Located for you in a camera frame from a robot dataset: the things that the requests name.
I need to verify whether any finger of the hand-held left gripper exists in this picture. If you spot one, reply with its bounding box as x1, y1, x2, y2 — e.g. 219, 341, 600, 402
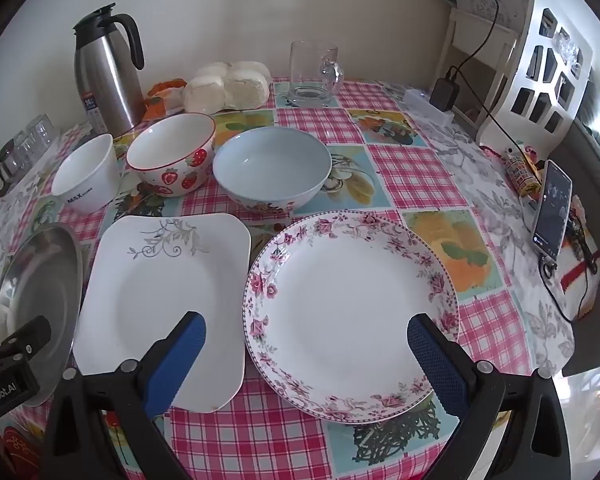
0, 316, 52, 368

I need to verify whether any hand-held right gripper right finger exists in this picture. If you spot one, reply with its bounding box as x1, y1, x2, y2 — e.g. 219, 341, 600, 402
406, 313, 572, 480

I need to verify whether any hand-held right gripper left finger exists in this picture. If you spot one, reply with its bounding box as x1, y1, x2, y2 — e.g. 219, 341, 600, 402
39, 311, 207, 480

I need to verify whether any stainless steel basin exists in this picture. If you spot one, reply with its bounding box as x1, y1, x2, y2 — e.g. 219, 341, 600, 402
0, 221, 84, 407

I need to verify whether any square white plate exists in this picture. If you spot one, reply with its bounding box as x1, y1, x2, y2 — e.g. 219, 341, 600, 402
73, 212, 252, 414

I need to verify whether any round pink floral plate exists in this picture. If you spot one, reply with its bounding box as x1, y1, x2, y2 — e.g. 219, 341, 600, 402
242, 210, 461, 425

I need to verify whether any small white bowl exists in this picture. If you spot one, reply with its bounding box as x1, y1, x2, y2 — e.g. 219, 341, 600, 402
51, 133, 122, 212

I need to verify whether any strawberry print bowl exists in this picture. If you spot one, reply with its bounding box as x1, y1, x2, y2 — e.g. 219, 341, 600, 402
125, 112, 217, 197

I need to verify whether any light blue bowl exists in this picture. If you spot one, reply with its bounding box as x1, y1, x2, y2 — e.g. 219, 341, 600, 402
212, 126, 333, 213

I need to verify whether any red patterned box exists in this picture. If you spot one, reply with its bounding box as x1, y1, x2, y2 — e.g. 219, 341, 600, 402
0, 426, 31, 480

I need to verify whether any small clear glass cup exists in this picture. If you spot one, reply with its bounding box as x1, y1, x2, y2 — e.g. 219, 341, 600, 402
9, 129, 38, 166
27, 112, 61, 153

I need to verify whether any smartphone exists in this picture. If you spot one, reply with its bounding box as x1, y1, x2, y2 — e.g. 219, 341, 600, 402
531, 159, 573, 261

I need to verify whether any pink checked fruit tablecloth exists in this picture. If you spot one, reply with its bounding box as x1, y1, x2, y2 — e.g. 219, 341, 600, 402
0, 77, 536, 480

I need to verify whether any small checked label bottle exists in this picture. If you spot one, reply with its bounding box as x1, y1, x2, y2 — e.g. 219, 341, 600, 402
502, 147, 538, 196

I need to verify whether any small colourful toy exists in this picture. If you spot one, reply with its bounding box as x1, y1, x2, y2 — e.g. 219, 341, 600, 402
522, 147, 546, 173

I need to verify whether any grey sofa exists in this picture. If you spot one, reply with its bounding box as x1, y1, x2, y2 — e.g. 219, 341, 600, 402
560, 70, 600, 376

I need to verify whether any orange snack packet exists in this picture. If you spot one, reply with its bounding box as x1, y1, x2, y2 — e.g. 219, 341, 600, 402
142, 78, 188, 121

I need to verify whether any white power strip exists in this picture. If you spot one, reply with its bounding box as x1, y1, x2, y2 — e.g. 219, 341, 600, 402
402, 87, 456, 126

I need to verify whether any stainless steel thermos jug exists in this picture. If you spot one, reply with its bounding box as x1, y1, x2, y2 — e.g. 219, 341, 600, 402
73, 2, 146, 136

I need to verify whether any black charger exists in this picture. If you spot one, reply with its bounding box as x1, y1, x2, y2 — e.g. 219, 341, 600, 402
430, 67, 461, 112

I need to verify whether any bag of white steamed buns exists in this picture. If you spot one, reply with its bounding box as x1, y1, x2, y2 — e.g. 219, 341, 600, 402
182, 61, 272, 113

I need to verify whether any clear glass mug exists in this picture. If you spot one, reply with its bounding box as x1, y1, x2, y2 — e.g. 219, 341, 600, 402
287, 41, 345, 108

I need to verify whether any white lattice shelf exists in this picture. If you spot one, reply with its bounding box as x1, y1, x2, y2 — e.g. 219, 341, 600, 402
436, 0, 595, 161

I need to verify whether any glass teapot with black handle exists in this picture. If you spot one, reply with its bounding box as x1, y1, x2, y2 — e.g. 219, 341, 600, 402
0, 145, 28, 197

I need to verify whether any black phone cable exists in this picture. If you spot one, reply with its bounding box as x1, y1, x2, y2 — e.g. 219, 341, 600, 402
487, 110, 600, 323

